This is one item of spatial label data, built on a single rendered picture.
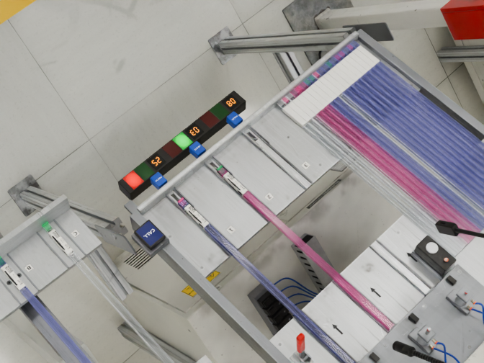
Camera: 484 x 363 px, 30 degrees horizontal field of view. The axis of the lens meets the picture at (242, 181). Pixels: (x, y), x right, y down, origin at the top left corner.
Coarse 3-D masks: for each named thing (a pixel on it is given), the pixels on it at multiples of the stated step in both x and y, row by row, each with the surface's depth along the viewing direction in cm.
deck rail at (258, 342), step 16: (160, 256) 186; (176, 256) 180; (176, 272) 184; (192, 272) 178; (192, 288) 182; (208, 288) 176; (208, 304) 181; (224, 304) 175; (224, 320) 179; (240, 320) 173; (256, 336) 172; (256, 352) 176; (272, 352) 170
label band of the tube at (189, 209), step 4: (184, 208) 185; (188, 208) 185; (192, 208) 185; (188, 212) 185; (192, 212) 184; (196, 212) 184; (192, 216) 184; (196, 216) 184; (200, 216) 184; (196, 220) 184; (200, 220) 184; (204, 220) 184; (200, 224) 184; (204, 224) 183; (204, 228) 184
